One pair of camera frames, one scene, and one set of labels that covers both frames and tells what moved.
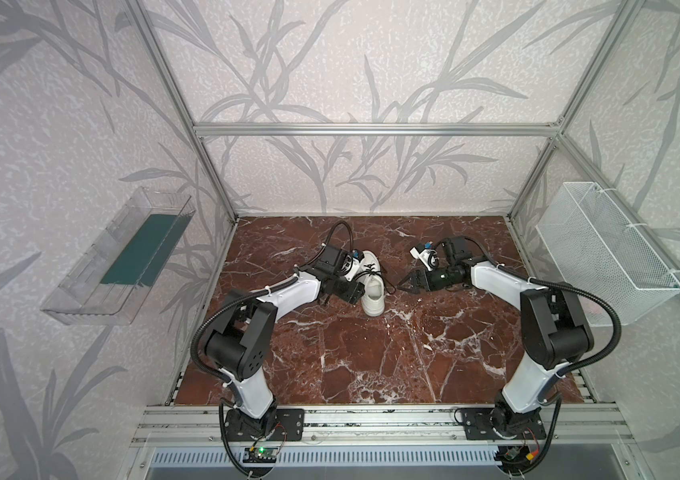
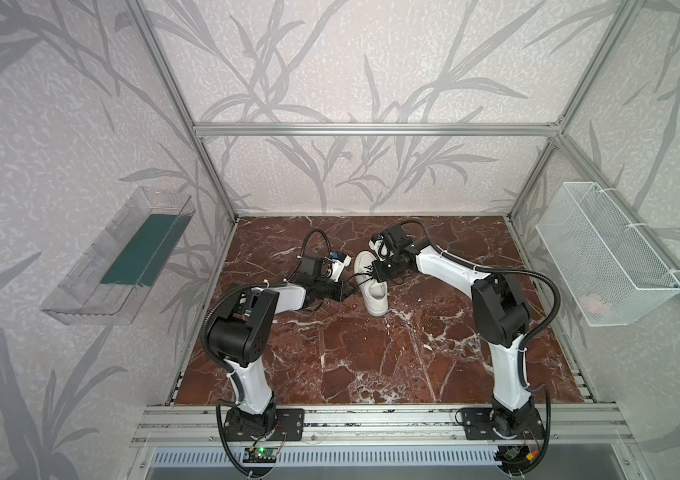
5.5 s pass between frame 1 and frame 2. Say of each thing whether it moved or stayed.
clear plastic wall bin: stayed
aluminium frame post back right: stayed
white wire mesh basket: stayed
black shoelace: moved
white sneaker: stayed
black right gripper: moved
